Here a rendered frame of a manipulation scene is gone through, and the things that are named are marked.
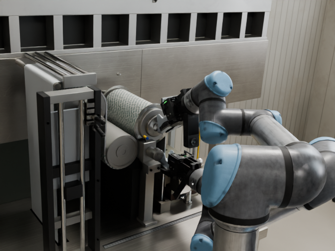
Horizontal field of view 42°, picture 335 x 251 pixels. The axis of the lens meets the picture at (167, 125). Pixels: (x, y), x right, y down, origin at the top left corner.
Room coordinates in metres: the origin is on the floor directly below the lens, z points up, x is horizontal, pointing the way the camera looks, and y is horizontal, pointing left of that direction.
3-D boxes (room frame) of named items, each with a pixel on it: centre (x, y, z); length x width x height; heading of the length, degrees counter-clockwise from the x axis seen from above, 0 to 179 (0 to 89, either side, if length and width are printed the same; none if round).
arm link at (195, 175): (1.28, -0.12, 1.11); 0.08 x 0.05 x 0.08; 127
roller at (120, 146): (1.43, 0.22, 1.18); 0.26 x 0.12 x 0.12; 37
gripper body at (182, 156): (1.34, -0.07, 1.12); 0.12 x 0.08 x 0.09; 37
